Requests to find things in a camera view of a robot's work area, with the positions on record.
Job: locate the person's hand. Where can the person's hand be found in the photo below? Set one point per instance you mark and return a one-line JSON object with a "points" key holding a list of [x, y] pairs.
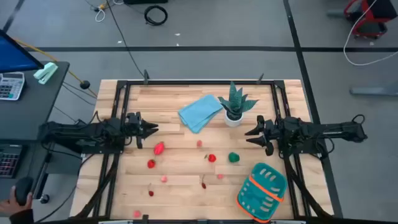
{"points": [[11, 205]]}

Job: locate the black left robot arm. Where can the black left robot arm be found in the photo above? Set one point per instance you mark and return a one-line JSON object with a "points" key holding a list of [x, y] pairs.
{"points": [[77, 130]]}

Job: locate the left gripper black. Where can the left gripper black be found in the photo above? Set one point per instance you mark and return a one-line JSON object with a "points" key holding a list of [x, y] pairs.
{"points": [[133, 124]]}

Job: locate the red toy tomato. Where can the red toy tomato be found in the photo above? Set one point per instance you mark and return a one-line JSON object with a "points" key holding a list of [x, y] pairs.
{"points": [[212, 158]]}

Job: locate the silver aluminium bar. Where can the silver aluminium bar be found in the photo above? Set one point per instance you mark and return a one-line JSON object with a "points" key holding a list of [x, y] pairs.
{"points": [[116, 222], [287, 222]]}

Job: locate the person's forearm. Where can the person's forearm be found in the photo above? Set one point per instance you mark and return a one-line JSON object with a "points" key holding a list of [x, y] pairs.
{"points": [[21, 217]]}

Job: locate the black desk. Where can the black desk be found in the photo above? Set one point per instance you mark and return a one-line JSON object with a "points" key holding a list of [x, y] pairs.
{"points": [[31, 115]]}

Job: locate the light blue folded cloth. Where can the light blue folded cloth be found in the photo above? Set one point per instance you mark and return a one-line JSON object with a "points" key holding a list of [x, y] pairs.
{"points": [[199, 112]]}

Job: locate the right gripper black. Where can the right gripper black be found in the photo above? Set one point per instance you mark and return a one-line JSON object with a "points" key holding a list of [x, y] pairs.
{"points": [[273, 133]]}

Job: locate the red and black cart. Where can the red and black cart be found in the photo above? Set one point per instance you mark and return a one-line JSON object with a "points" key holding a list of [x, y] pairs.
{"points": [[370, 18]]}

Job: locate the dark keyboard tray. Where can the dark keyboard tray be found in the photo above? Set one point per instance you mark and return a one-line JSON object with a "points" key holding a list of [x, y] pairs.
{"points": [[37, 168]]}

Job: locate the green toy pepper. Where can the green toy pepper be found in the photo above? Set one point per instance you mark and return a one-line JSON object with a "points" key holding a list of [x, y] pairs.
{"points": [[234, 157]]}

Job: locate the dark red toy cherry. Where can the dark red toy cherry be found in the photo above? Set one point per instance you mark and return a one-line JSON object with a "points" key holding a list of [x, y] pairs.
{"points": [[203, 185], [151, 193]]}

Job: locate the black round knob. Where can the black round knob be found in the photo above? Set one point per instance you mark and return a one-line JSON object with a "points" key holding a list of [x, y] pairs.
{"points": [[84, 84]]}

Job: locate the black floor box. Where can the black floor box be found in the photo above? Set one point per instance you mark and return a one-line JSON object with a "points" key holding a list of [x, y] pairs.
{"points": [[146, 1]]}

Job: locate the black frame clamp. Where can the black frame clamp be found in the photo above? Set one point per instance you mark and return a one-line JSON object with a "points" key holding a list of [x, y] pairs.
{"points": [[145, 218]]}

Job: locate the black computer keyboard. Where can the black computer keyboard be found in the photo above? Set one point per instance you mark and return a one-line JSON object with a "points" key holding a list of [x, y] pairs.
{"points": [[9, 161]]}

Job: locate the mint green stapler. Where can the mint green stapler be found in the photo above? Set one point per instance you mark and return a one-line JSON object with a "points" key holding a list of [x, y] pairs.
{"points": [[46, 72]]}

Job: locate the small red toy strawberry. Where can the small red toy strawberry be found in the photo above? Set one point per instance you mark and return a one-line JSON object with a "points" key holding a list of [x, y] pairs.
{"points": [[151, 164]]}

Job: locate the grey desk calculator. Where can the grey desk calculator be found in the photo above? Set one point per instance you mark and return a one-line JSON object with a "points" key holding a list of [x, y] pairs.
{"points": [[11, 85]]}

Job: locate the black computer mouse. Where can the black computer mouse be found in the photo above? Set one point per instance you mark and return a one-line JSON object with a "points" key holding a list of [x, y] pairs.
{"points": [[24, 188]]}

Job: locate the black caster wheel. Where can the black caster wheel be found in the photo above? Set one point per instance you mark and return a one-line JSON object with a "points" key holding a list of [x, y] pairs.
{"points": [[44, 198]]}

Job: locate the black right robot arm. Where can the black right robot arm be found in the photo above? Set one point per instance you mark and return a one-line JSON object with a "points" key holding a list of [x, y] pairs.
{"points": [[326, 129]]}

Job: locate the red toy pepper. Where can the red toy pepper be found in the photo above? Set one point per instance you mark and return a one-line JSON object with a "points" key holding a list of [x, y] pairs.
{"points": [[159, 148]]}

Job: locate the green spiky succulent plant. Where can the green spiky succulent plant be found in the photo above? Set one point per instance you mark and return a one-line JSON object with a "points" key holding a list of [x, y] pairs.
{"points": [[236, 101]]}

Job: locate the computer monitor blue screen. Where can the computer monitor blue screen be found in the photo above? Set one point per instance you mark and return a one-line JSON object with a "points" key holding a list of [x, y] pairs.
{"points": [[15, 56]]}

